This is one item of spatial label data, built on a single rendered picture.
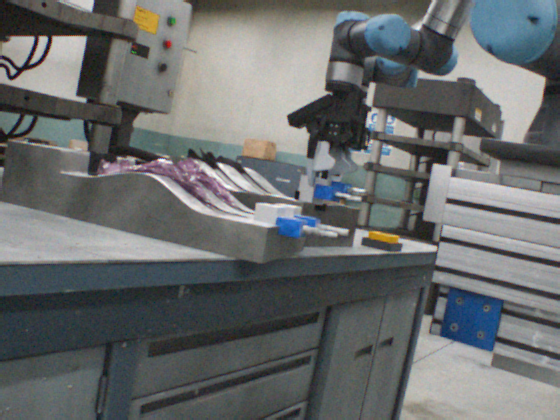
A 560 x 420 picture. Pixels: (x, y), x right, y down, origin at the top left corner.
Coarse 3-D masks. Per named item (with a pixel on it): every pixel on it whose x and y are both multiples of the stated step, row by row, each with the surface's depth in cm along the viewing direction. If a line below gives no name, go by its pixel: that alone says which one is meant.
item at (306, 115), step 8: (328, 96) 120; (312, 104) 122; (320, 104) 121; (328, 104) 120; (296, 112) 124; (304, 112) 123; (312, 112) 122; (288, 120) 125; (296, 120) 124; (304, 120) 124; (312, 120) 125; (296, 128) 126
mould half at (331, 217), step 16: (176, 160) 135; (240, 176) 143; (256, 176) 150; (240, 192) 124; (272, 192) 146; (304, 208) 117; (336, 208) 128; (352, 208) 135; (336, 224) 129; (352, 224) 136; (320, 240) 125; (336, 240) 131; (352, 240) 138
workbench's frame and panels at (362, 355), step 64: (384, 256) 138; (0, 320) 62; (64, 320) 70; (128, 320) 79; (192, 320) 91; (256, 320) 108; (320, 320) 130; (384, 320) 163; (0, 384) 65; (64, 384) 73; (128, 384) 81; (192, 384) 96; (256, 384) 112; (320, 384) 134; (384, 384) 174
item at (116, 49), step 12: (120, 0) 162; (132, 0) 163; (120, 12) 162; (132, 12) 164; (0, 48) 202; (108, 48) 163; (120, 48) 163; (108, 60) 163; (120, 60) 164; (108, 72) 163; (120, 72) 165; (108, 84) 163; (108, 96) 164; (96, 132) 164; (108, 132) 166; (96, 144) 164; (108, 144) 167
